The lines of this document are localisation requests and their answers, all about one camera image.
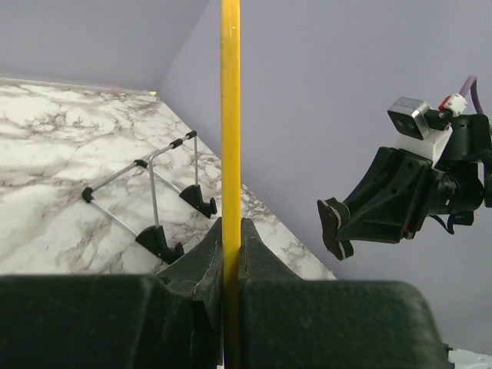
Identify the yellow framed whiteboard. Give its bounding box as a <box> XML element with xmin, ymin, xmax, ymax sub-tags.
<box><xmin>221</xmin><ymin>0</ymin><xmax>241</xmax><ymax>368</ymax></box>

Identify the black wire whiteboard stand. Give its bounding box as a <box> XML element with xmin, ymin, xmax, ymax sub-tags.
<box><xmin>81</xmin><ymin>130</ymin><xmax>218</xmax><ymax>264</ymax></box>

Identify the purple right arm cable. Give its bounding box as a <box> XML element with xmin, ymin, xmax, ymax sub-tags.
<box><xmin>459</xmin><ymin>75</ymin><xmax>486</xmax><ymax>115</ymax></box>

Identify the green whiteboard eraser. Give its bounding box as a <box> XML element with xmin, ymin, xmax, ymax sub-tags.
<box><xmin>317</xmin><ymin>198</ymin><xmax>354</xmax><ymax>261</ymax></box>

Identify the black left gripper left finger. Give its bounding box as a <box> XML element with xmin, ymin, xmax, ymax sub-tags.
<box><xmin>1</xmin><ymin>221</ymin><xmax>222</xmax><ymax>368</ymax></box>

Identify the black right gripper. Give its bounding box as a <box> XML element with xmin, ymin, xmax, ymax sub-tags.
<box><xmin>337</xmin><ymin>114</ymin><xmax>491</xmax><ymax>244</ymax></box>

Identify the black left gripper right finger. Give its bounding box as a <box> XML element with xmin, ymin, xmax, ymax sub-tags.
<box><xmin>239</xmin><ymin>218</ymin><xmax>449</xmax><ymax>369</ymax></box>

